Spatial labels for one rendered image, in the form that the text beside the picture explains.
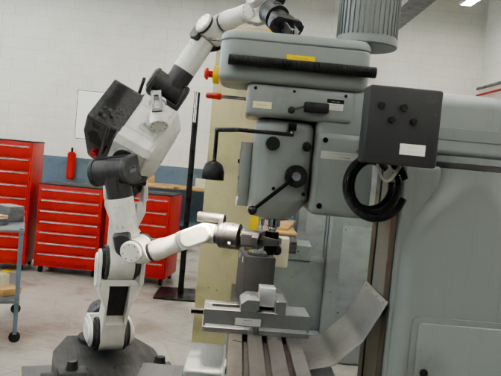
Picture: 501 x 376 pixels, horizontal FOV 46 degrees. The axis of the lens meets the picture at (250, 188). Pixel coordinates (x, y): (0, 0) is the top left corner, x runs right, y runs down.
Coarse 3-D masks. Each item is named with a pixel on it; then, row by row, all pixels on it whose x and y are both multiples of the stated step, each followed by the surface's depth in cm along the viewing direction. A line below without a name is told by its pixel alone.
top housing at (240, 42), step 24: (240, 48) 179; (264, 48) 179; (288, 48) 180; (312, 48) 180; (336, 48) 180; (360, 48) 180; (240, 72) 180; (264, 72) 180; (288, 72) 180; (312, 72) 180
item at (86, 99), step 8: (80, 96) 1081; (88, 96) 1081; (96, 96) 1082; (80, 104) 1082; (88, 104) 1082; (80, 112) 1083; (88, 112) 1083; (80, 120) 1083; (80, 128) 1084; (80, 136) 1085
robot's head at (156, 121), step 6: (150, 102) 207; (156, 102) 206; (162, 102) 206; (150, 114) 204; (156, 114) 202; (162, 114) 203; (150, 120) 203; (156, 120) 201; (162, 120) 202; (150, 126) 204; (156, 126) 204; (162, 126) 204
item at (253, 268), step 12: (240, 252) 240; (252, 252) 228; (264, 252) 230; (240, 264) 238; (252, 264) 226; (264, 264) 226; (240, 276) 235; (252, 276) 226; (264, 276) 227; (240, 288) 232; (252, 288) 226
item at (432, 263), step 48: (384, 192) 200; (432, 192) 179; (480, 192) 177; (384, 240) 195; (432, 240) 178; (480, 240) 178; (384, 288) 187; (432, 288) 178; (480, 288) 179; (384, 336) 183; (432, 336) 178; (480, 336) 178
